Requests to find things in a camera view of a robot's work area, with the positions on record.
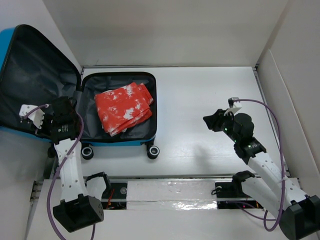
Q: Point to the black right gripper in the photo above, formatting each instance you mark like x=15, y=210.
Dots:
x=213, y=121

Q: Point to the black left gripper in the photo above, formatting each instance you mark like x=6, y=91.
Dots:
x=45, y=131

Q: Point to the blue kids suitcase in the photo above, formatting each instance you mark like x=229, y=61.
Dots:
x=33, y=71

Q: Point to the red white patterned cloth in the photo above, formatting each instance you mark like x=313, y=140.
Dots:
x=124, y=107

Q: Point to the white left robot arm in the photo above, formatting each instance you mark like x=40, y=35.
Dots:
x=80, y=203

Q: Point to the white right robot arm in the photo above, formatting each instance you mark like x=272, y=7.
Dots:
x=295, y=212

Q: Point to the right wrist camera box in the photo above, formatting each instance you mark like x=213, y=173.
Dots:
x=234, y=106

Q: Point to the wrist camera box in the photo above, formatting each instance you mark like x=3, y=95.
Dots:
x=33, y=113
x=234, y=106

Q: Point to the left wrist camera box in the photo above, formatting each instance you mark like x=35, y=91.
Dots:
x=33, y=113

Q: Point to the aluminium table rail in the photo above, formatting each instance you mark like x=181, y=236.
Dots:
x=156, y=195

